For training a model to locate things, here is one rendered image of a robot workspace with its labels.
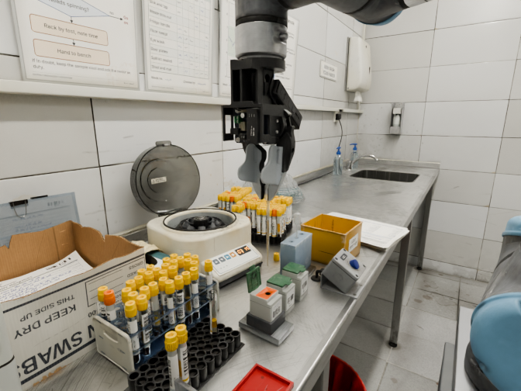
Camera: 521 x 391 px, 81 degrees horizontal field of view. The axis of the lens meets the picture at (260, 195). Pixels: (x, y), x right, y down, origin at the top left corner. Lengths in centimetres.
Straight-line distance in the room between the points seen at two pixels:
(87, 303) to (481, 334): 54
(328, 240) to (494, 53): 225
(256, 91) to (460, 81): 248
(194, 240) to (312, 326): 32
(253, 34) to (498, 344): 43
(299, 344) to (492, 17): 264
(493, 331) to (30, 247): 81
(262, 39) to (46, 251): 66
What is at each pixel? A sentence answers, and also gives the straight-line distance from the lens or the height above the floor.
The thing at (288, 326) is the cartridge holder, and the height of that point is 89.
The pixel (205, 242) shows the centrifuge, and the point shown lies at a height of 98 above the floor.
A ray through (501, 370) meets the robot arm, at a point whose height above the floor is 106.
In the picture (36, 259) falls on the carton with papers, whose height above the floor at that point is 96.
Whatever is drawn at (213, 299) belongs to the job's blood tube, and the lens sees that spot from 55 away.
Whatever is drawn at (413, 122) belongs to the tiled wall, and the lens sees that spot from 286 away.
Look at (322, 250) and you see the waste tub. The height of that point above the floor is 92.
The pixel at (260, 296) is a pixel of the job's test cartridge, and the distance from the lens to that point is 58.
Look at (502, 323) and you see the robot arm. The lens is 33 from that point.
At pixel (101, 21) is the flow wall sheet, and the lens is 100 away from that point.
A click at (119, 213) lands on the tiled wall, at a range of 101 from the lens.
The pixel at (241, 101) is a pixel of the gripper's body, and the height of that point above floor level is 129.
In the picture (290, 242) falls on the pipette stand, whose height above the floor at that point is 97.
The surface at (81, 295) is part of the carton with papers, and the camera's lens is 60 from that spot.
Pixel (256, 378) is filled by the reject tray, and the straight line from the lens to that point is 55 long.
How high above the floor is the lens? 126
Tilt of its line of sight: 14 degrees down
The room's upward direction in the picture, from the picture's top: straight up
